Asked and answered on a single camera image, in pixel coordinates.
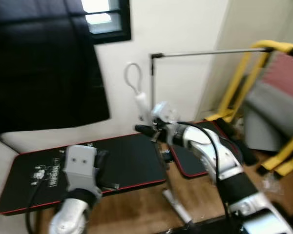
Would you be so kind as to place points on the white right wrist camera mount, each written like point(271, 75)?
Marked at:
point(162, 113)

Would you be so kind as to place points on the grey machine panel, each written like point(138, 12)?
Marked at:
point(268, 122)

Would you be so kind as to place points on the black framed window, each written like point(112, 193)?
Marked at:
point(102, 22)

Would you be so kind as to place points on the yellow exercise machine frame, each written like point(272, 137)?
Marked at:
point(283, 47)

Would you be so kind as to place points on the black curtain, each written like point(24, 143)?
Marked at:
point(39, 63)

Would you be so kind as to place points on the silver metal rack frame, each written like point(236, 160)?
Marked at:
point(210, 52)

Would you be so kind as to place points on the red machine pad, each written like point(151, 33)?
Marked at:
point(288, 75)

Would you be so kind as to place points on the large black red-edged mat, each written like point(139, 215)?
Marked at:
point(132, 161)

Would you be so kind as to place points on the clear crumpled plastic wrapper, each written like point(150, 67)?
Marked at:
point(272, 184)

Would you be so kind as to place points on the small black red-edged mat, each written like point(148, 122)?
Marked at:
point(185, 165)

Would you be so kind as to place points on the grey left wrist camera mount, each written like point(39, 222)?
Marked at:
point(80, 168)

